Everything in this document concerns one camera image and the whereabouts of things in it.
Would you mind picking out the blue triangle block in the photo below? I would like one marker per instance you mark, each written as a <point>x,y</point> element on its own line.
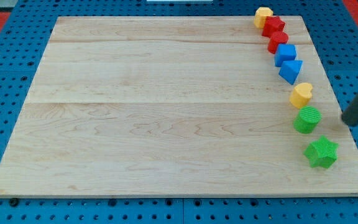
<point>290,70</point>

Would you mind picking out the red cylinder block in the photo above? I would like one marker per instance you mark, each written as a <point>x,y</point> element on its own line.
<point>278,37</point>

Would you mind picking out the green star block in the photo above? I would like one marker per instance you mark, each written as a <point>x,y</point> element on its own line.
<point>321,153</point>

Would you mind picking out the blue cube block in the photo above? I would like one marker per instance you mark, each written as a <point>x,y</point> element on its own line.
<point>284,52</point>

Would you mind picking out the light wooden board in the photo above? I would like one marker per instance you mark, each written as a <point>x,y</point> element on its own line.
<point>185,107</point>

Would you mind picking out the green cylinder block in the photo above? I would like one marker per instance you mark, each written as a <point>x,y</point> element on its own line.
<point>307,119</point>

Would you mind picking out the yellow hexagon block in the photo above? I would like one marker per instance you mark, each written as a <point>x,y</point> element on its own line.
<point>260,16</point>

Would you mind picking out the yellow heart block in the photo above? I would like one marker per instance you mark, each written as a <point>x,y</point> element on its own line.
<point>301,95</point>

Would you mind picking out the red star block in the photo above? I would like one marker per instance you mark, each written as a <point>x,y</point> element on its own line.
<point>272,24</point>

